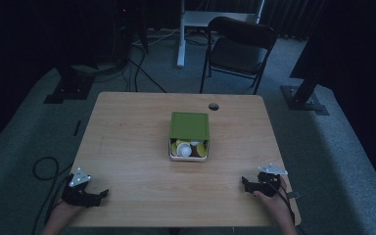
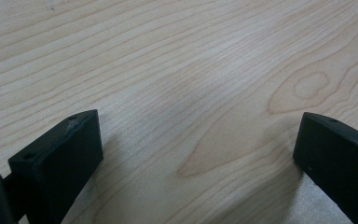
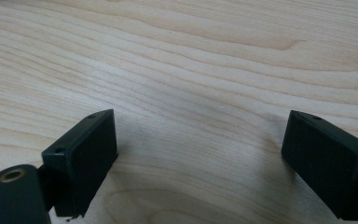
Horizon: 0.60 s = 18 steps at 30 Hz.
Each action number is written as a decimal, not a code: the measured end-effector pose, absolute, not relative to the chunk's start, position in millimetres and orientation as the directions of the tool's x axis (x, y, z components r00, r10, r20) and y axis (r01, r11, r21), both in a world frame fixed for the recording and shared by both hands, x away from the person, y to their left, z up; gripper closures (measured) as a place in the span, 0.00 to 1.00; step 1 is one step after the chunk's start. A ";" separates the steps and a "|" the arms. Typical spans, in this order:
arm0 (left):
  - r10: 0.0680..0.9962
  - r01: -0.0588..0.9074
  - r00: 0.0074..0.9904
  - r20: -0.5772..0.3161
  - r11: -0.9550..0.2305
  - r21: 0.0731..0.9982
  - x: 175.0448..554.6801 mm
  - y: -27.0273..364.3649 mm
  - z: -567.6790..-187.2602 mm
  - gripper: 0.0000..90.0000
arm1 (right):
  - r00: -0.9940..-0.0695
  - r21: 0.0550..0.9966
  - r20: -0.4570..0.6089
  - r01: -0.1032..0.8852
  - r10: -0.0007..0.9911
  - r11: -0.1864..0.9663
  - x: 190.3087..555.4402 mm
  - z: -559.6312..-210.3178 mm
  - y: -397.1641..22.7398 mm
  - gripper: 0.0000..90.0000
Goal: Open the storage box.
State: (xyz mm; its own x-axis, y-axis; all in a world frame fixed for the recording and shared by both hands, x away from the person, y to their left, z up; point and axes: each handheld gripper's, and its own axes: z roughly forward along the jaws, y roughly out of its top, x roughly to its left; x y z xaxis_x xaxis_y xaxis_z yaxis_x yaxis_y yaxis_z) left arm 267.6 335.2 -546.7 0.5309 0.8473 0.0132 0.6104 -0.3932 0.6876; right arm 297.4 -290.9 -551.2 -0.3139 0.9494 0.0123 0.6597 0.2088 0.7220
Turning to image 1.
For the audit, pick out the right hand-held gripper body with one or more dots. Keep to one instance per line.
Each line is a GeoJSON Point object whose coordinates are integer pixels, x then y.
{"type": "Point", "coordinates": [269, 184]}

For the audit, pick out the white coffee capsule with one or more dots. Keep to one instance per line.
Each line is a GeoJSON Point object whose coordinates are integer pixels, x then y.
{"type": "Point", "coordinates": [184, 150]}

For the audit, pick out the green and white capsule box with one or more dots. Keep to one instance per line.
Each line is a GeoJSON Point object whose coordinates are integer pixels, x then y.
{"type": "Point", "coordinates": [189, 127]}

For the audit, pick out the black stand with base plate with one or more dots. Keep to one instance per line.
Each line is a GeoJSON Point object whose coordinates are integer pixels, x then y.
{"type": "Point", "coordinates": [70, 88]}
{"type": "Point", "coordinates": [303, 98]}

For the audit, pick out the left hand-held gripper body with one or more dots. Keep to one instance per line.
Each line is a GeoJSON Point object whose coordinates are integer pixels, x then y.
{"type": "Point", "coordinates": [78, 196]}

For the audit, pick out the person's left hand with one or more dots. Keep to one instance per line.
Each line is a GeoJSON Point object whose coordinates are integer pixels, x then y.
{"type": "Point", "coordinates": [64, 212]}

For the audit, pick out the person's right hand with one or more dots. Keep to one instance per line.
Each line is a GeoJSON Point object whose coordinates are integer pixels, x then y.
{"type": "Point", "coordinates": [279, 204]}

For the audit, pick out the brown coffee capsule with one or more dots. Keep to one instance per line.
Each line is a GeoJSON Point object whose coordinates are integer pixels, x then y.
{"type": "Point", "coordinates": [194, 152]}

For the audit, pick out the black folding chair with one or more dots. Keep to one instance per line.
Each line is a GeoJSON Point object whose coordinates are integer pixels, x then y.
{"type": "Point", "coordinates": [238, 52]}

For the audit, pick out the green lid coffee capsule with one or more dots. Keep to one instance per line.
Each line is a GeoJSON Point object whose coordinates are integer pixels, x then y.
{"type": "Point", "coordinates": [173, 149]}
{"type": "Point", "coordinates": [201, 150]}

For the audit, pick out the white desk frame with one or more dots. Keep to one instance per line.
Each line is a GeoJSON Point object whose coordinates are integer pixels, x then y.
{"type": "Point", "coordinates": [189, 19]}

